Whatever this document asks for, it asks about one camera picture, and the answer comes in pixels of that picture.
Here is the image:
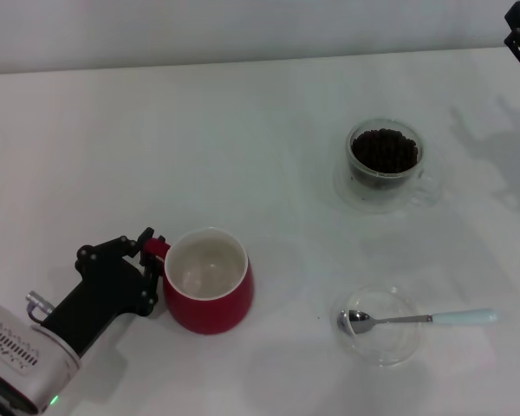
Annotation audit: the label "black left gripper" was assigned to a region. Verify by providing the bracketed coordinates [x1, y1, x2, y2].
[41, 226, 171, 359]

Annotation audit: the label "red ceramic mug white inside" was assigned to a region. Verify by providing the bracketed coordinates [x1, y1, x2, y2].
[141, 225, 256, 335]

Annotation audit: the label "steel spoon light-blue handle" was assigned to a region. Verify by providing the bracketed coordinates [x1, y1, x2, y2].
[336, 308, 498, 335]

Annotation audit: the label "dark roasted coffee beans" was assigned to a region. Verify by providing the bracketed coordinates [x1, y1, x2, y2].
[349, 127, 419, 192]

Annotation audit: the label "clear round glass dish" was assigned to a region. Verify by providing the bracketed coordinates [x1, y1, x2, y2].
[332, 283, 422, 368]

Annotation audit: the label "silver cable connector plug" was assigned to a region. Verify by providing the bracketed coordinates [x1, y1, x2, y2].
[24, 289, 55, 324]

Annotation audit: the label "clear double-wall glass cup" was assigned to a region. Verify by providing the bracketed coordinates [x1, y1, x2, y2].
[332, 117, 443, 214]

